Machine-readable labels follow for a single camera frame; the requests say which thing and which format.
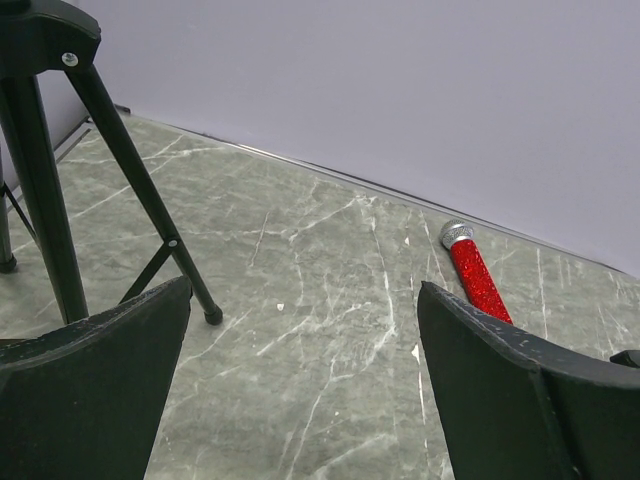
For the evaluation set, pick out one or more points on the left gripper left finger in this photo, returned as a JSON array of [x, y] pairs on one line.
[[85, 401]]

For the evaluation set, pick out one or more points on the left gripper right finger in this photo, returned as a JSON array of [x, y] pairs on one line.
[[515, 406]]

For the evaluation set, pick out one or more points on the black stapler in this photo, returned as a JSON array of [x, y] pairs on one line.
[[630, 358]]

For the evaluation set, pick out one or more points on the red cylindrical tube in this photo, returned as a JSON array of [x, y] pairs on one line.
[[457, 237]]

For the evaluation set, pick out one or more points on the black tripod stand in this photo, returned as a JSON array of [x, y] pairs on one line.
[[93, 215]]

